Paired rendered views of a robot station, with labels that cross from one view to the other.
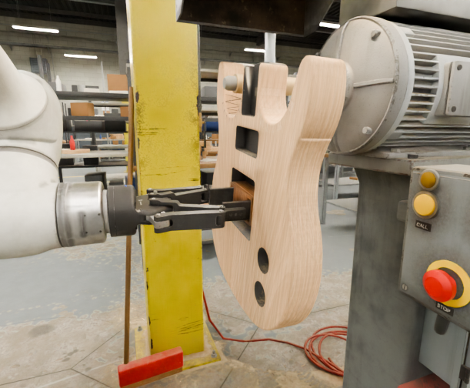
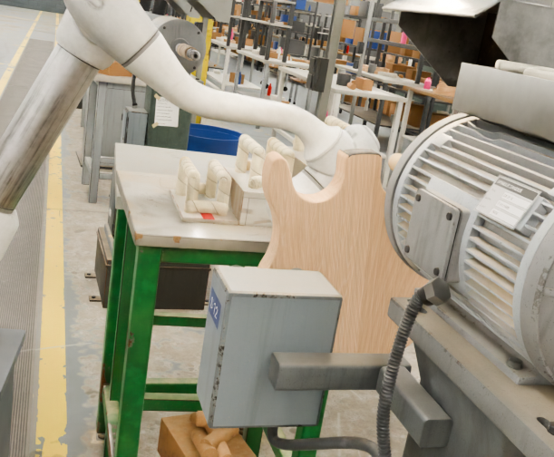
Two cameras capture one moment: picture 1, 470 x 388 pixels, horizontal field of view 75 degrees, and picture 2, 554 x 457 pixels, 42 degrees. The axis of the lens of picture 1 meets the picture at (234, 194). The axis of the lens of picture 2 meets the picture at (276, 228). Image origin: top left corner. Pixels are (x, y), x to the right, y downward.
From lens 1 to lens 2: 134 cm
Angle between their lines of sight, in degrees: 88
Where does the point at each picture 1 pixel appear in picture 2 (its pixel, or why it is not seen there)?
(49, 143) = (325, 175)
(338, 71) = (269, 164)
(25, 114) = (313, 154)
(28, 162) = (304, 181)
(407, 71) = (393, 185)
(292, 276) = not seen: hidden behind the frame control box
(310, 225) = (266, 265)
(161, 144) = not seen: outside the picture
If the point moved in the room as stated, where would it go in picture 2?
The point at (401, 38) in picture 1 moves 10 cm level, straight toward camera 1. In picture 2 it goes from (414, 148) to (348, 132)
